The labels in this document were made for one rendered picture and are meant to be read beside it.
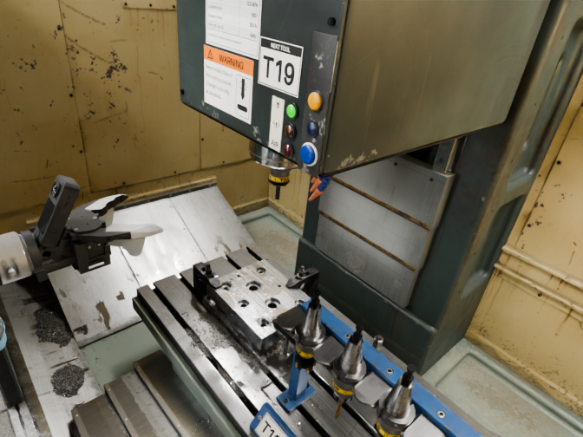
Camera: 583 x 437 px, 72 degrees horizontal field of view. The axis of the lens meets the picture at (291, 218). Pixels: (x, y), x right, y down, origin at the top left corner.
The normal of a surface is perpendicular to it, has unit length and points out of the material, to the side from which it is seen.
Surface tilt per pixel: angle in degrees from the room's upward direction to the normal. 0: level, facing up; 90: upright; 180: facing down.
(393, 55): 90
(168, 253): 24
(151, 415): 8
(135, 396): 8
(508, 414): 0
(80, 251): 90
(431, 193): 90
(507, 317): 90
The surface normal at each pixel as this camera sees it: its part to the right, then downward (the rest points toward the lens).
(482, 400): 0.10, -0.86
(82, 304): 0.36, -0.60
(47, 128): 0.65, 0.44
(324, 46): -0.75, 0.27
